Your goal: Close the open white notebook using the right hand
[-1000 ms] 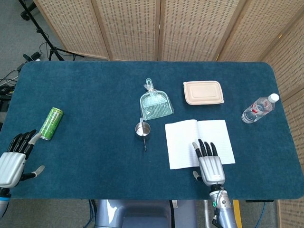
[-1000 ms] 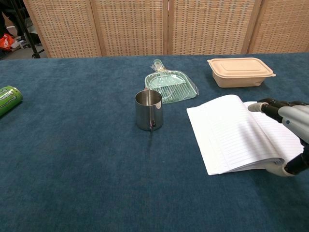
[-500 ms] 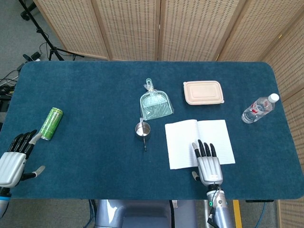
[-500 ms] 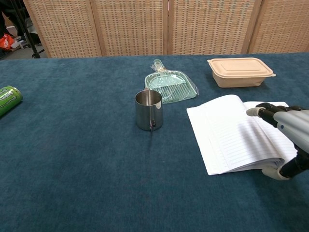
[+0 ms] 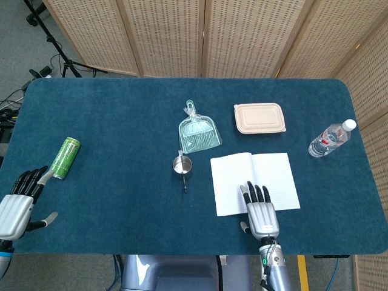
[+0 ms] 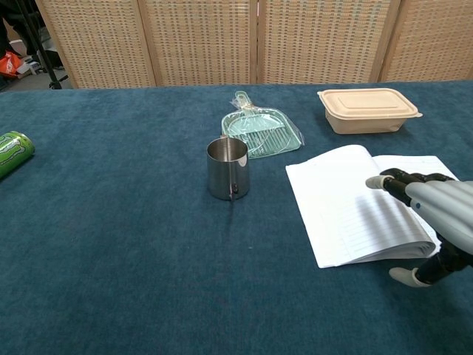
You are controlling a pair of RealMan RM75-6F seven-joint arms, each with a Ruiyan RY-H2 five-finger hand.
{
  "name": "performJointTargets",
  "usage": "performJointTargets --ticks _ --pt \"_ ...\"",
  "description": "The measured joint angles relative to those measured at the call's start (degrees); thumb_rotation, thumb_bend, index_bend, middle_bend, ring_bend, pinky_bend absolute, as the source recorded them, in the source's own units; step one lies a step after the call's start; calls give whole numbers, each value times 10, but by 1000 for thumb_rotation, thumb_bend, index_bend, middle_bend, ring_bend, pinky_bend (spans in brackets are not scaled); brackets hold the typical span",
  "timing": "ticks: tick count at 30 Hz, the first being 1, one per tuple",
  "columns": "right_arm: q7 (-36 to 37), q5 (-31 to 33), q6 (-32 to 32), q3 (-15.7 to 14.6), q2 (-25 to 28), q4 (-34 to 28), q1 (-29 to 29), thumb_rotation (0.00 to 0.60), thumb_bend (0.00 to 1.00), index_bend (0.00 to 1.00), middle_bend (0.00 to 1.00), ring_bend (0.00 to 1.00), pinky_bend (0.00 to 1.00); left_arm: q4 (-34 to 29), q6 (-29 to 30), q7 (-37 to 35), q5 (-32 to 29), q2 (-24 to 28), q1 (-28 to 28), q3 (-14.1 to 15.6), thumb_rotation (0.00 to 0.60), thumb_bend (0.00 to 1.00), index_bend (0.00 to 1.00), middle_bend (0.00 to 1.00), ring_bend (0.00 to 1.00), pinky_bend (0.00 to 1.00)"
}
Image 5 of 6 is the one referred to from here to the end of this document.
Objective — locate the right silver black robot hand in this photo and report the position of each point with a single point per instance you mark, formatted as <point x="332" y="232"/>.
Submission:
<point x="262" y="216"/>

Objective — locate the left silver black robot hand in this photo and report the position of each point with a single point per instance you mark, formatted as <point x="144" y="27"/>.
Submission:
<point x="15" y="212"/>

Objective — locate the white lined notebook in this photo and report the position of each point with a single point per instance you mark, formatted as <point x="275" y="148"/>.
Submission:
<point x="236" y="179"/>

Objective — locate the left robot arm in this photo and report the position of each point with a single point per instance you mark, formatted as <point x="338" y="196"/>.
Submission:
<point x="4" y="257"/>

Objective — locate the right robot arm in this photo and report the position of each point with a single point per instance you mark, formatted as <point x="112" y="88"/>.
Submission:
<point x="274" y="266"/>

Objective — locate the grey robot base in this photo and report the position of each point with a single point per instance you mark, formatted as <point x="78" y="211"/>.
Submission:
<point x="182" y="272"/>

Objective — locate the green energy drink can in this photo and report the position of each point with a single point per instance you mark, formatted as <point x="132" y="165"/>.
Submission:
<point x="64" y="157"/>

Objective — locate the steel measuring cup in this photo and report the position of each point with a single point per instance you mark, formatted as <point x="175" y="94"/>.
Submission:
<point x="182" y="167"/>

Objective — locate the beige lidded food container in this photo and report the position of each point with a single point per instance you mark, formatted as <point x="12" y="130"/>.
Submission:
<point x="259" y="118"/>

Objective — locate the clear plastic water bottle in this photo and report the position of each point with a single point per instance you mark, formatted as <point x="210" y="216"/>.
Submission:
<point x="330" y="139"/>

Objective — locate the clear green dustpan brush set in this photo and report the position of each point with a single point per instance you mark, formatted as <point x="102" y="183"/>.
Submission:
<point x="198" y="130"/>

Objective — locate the blue table mat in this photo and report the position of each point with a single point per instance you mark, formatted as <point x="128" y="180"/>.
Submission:
<point x="121" y="136"/>

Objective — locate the black power adapter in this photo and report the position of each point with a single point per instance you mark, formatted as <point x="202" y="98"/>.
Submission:
<point x="45" y="71"/>

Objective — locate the black tripod stand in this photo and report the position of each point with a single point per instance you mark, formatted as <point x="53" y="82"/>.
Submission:
<point x="57" y="48"/>

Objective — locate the woven folding screen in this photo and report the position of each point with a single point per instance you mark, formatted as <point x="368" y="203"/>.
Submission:
<point x="242" y="36"/>

